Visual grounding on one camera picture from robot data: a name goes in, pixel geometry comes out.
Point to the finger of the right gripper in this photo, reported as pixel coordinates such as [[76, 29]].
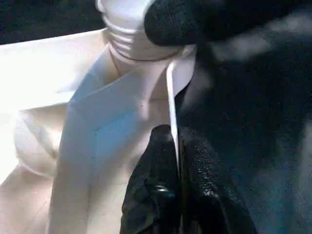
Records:
[[195, 22]]

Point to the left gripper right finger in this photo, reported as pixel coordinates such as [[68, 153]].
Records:
[[207, 182]]

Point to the white plastic table leg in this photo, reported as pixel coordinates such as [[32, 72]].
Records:
[[126, 24]]

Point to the white plastic table top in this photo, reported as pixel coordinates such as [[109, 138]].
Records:
[[48, 73]]

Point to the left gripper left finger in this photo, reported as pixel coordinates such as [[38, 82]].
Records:
[[151, 182]]

